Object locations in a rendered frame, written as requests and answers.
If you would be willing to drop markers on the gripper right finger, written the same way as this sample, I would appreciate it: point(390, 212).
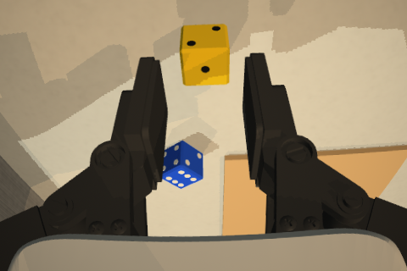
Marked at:
point(299, 187)

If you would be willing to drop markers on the blue die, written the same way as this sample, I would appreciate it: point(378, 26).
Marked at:
point(183, 165)

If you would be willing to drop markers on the orange mat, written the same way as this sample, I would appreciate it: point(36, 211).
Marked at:
point(244, 204)

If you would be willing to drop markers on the yellow die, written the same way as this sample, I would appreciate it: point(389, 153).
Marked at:
point(205, 55)

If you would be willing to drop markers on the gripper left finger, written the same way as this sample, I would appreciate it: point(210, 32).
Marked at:
point(99, 200)

